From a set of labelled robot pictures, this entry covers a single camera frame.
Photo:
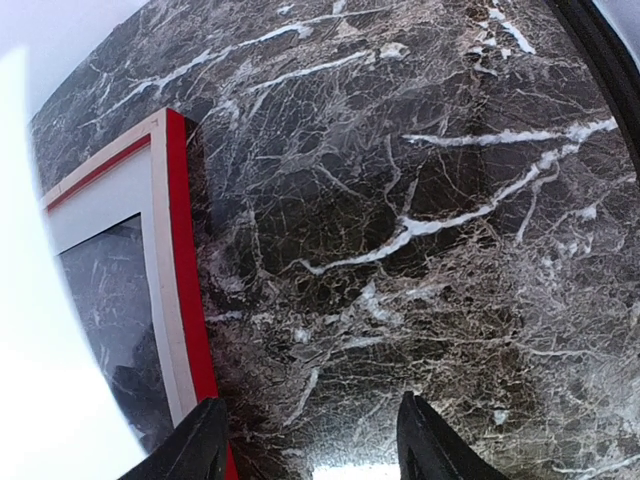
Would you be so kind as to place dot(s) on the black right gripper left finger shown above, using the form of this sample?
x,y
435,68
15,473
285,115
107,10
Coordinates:
x,y
196,450

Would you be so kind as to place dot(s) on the white backing sheet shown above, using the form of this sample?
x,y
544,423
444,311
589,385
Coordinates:
x,y
58,417

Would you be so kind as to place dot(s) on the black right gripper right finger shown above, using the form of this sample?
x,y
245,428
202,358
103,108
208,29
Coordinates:
x,y
428,448

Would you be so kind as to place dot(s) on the white mat with photo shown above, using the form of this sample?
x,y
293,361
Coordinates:
x,y
100,238

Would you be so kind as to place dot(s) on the red wooden picture frame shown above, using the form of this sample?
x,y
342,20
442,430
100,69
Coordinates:
x,y
180,328

